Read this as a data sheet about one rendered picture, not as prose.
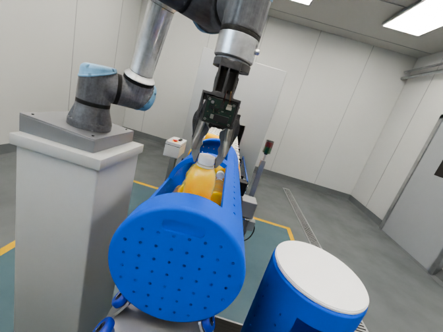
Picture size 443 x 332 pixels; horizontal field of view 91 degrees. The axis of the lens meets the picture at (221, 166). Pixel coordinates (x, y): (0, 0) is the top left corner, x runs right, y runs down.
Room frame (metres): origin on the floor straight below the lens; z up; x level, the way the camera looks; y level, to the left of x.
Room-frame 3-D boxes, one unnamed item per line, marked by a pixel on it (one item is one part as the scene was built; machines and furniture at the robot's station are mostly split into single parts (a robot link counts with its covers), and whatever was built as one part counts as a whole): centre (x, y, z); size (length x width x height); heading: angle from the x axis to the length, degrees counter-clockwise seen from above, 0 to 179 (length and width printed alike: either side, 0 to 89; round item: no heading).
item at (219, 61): (0.44, 0.03, 1.44); 0.09 x 0.08 x 0.12; 1
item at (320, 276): (0.59, -0.38, 1.03); 0.28 x 0.28 x 0.01
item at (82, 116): (0.82, 0.53, 1.25); 0.15 x 0.15 x 0.10
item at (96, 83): (0.82, 0.52, 1.37); 0.13 x 0.12 x 0.14; 130
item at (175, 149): (1.48, 0.35, 1.05); 0.20 x 0.10 x 0.10; 1
